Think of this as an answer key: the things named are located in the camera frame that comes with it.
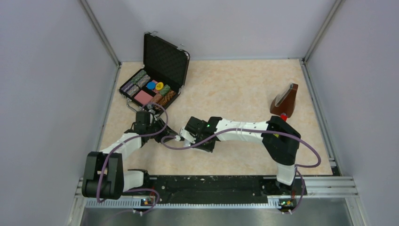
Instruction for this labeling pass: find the red green chip row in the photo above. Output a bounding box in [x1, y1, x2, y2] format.
[150, 85, 175, 107]

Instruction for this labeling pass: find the orange black chip row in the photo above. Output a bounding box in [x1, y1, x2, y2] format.
[155, 90, 176, 106]

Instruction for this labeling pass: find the colourful toy brick stack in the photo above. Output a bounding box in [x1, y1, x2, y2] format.
[280, 113, 288, 121]

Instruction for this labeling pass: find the blue round dealer chip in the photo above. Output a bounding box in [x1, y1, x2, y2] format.
[146, 81, 157, 90]

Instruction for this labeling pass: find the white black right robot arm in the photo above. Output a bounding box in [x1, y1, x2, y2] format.
[179, 116, 301, 194]

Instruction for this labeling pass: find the black poker chip case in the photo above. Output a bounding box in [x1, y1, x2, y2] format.
[119, 32, 190, 110]

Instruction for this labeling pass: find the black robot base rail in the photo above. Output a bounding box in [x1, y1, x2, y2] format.
[123, 175, 307, 211]

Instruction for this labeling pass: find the yellow big blind chip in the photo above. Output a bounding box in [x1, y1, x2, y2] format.
[155, 82, 164, 91]

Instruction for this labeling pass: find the pink playing card deck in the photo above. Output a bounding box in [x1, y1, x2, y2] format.
[134, 90, 153, 105]

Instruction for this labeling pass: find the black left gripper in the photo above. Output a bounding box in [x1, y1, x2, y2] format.
[146, 117, 177, 143]

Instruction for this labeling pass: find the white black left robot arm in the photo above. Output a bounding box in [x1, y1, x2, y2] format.
[81, 111, 178, 200]

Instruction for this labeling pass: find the purple chip row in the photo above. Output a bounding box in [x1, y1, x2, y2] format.
[121, 70, 147, 92]

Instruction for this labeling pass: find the blue tan chip row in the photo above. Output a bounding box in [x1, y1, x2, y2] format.
[127, 75, 150, 97]

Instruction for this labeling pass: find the brown wooden metronome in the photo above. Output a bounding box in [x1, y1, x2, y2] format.
[270, 83, 298, 118]

